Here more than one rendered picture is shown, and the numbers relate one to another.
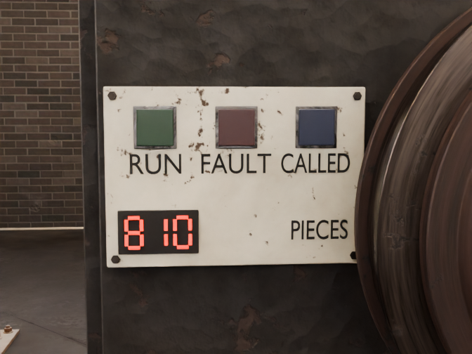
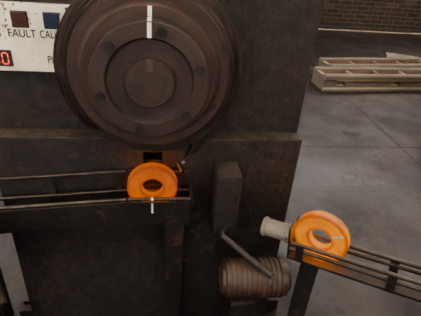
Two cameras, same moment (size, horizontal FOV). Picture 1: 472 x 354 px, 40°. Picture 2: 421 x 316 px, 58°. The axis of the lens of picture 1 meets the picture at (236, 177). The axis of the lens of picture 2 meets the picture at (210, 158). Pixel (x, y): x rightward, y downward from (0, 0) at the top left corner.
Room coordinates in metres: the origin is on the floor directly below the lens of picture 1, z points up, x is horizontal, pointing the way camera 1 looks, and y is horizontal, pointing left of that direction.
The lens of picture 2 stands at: (-0.41, -0.45, 1.43)
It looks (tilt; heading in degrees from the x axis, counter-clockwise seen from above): 31 degrees down; 356
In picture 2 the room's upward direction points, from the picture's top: 5 degrees clockwise
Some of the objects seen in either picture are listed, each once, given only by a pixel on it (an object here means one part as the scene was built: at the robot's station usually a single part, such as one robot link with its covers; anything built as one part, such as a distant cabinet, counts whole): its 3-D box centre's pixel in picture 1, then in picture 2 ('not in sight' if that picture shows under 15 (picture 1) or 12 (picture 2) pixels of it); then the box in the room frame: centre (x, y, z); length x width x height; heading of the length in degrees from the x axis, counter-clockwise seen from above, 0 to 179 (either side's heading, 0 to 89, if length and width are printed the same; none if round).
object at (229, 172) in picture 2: not in sight; (225, 198); (0.60, -0.58, 0.68); 0.11 x 0.08 x 0.24; 4
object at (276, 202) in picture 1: (235, 176); (24, 37); (0.65, 0.00, 1.15); 0.26 x 0.02 x 0.18; 94
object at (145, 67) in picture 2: not in sight; (150, 80); (0.47, -0.35, 1.11); 0.28 x 0.06 x 0.28; 94
